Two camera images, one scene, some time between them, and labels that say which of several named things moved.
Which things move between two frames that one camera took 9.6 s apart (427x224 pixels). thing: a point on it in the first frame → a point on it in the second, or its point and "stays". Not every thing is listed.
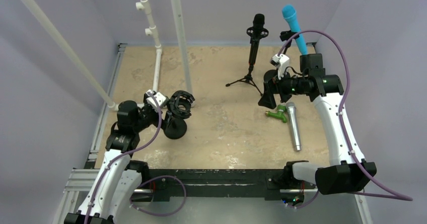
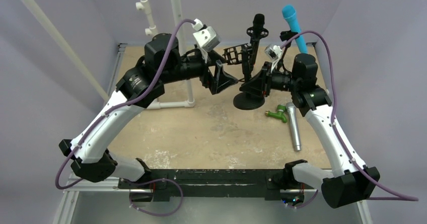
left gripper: x=145 y=102 → x=222 y=79
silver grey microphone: x=295 y=126 stays
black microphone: x=258 y=22 stays
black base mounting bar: x=165 y=183 stays
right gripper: x=276 y=86 → x=264 y=81
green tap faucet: x=281 y=109 stays
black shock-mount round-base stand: x=179 y=105 → x=244 y=100
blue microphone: x=289 y=12 stays
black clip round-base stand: x=272 y=75 stays
